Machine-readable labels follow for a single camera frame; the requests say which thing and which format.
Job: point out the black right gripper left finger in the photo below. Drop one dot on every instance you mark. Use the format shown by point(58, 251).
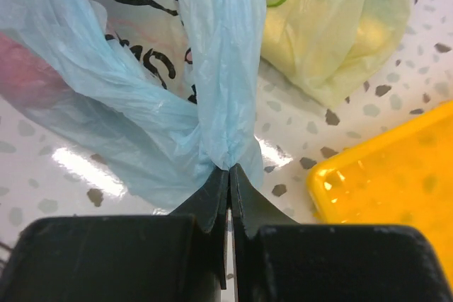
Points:
point(180, 256)

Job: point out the light blue plastic bag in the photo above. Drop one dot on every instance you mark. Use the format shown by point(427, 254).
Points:
point(61, 71)

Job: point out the yellow plastic tray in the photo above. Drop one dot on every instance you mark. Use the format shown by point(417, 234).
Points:
point(403, 176)

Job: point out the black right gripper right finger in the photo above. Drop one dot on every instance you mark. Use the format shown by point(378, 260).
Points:
point(278, 259)

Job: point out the green avocado plastic bag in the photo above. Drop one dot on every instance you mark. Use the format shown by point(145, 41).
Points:
point(329, 48)

